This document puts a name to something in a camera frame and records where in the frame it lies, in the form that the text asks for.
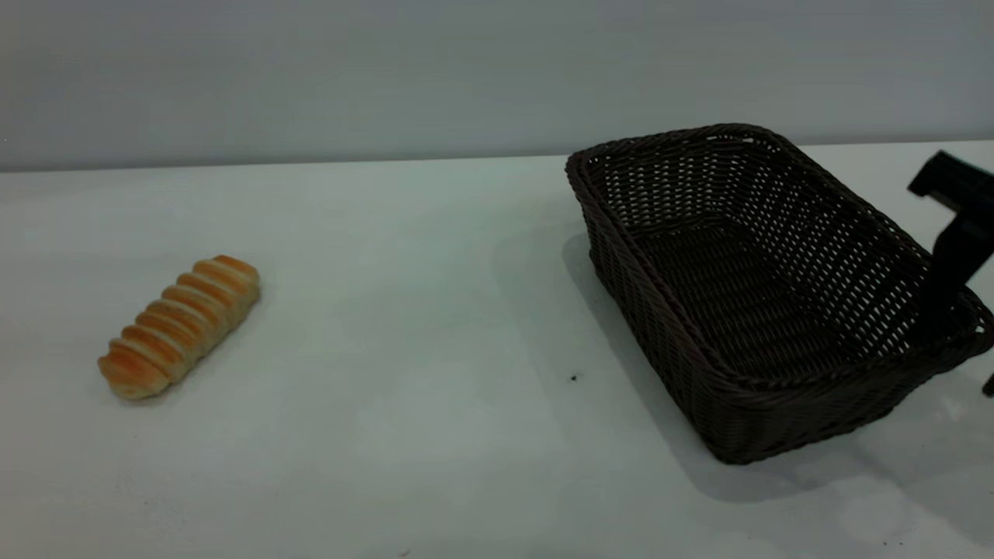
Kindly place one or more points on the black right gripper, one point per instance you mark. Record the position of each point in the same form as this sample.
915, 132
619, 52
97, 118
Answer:
959, 182

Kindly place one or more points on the ridged golden bread roll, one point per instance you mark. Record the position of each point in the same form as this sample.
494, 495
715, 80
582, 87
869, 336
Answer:
182, 326

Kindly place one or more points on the dark brown woven basket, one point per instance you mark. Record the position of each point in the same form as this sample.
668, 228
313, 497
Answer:
745, 303

